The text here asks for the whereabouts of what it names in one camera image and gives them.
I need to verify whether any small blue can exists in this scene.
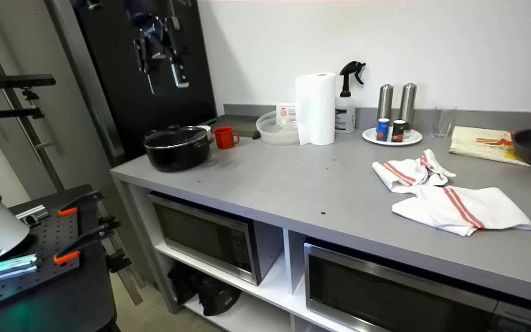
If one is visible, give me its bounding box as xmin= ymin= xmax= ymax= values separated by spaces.
xmin=374 ymin=117 xmax=393 ymax=145

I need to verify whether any small silver metal block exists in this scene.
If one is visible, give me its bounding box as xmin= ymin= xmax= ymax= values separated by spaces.
xmin=15 ymin=204 xmax=52 ymax=228

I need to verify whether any grey counter white shelf cabinet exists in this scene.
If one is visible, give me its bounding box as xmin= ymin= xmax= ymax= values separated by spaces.
xmin=109 ymin=102 xmax=531 ymax=332

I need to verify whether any spray bottle black trigger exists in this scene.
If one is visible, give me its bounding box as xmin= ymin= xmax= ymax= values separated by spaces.
xmin=334 ymin=60 xmax=369 ymax=135

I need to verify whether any white round plate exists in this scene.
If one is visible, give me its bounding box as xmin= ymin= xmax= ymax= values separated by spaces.
xmin=359 ymin=126 xmax=424 ymax=150

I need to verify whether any black perforated work table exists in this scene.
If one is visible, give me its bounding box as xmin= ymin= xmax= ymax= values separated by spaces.
xmin=0 ymin=183 xmax=120 ymax=332

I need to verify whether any black clamp orange tip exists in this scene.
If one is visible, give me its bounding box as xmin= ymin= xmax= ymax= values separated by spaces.
xmin=52 ymin=216 xmax=122 ymax=268
xmin=55 ymin=191 xmax=105 ymax=220

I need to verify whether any red mug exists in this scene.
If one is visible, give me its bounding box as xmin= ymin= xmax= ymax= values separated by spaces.
xmin=212 ymin=126 xmax=241 ymax=152

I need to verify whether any grey metal rail frame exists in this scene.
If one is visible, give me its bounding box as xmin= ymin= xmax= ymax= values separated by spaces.
xmin=0 ymin=6 xmax=66 ymax=194

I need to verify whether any black cooking pot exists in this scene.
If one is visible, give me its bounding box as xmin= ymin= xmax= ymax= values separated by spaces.
xmin=142 ymin=124 xmax=214 ymax=174

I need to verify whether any white box red print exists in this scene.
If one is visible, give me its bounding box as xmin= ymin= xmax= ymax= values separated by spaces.
xmin=275 ymin=102 xmax=299 ymax=130

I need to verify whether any black backdrop panel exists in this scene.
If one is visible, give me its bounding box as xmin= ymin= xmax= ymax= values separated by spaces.
xmin=70 ymin=0 xmax=219 ymax=163

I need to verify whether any teal light bar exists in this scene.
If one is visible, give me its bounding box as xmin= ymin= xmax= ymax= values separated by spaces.
xmin=0 ymin=253 xmax=40 ymax=288

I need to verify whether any crumpled red striped towel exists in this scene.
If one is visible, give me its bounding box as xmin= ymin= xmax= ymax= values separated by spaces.
xmin=371 ymin=148 xmax=457 ymax=196

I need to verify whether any large steel microwave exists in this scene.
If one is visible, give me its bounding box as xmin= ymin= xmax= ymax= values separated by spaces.
xmin=302 ymin=240 xmax=531 ymax=332

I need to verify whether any small dark red can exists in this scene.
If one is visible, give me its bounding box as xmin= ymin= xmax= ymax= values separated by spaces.
xmin=391 ymin=119 xmax=407 ymax=145

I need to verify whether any steel shaker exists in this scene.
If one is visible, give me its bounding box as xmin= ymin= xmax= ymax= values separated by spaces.
xmin=398 ymin=82 xmax=418 ymax=128
xmin=376 ymin=84 xmax=396 ymax=124

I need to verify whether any clear drinking glass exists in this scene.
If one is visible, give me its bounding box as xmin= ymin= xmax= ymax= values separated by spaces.
xmin=431 ymin=108 xmax=457 ymax=141

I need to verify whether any white paper towel roll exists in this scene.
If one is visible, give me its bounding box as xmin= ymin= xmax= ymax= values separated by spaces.
xmin=293 ymin=73 xmax=337 ymax=148

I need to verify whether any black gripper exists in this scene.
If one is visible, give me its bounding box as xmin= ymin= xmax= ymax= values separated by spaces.
xmin=133 ymin=30 xmax=192 ymax=97

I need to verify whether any black camera bar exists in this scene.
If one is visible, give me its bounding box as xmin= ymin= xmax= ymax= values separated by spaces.
xmin=0 ymin=74 xmax=59 ymax=93

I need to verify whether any small steel microwave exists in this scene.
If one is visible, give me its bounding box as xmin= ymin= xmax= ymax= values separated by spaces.
xmin=146 ymin=193 xmax=284 ymax=288

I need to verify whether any clear plastic container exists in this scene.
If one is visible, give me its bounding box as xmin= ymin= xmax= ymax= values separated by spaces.
xmin=254 ymin=110 xmax=300 ymax=148

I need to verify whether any flat red striped towel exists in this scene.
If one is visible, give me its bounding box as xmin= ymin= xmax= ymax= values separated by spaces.
xmin=391 ymin=185 xmax=531 ymax=240

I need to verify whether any black bag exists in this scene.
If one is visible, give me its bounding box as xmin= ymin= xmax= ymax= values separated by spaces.
xmin=168 ymin=263 xmax=243 ymax=318

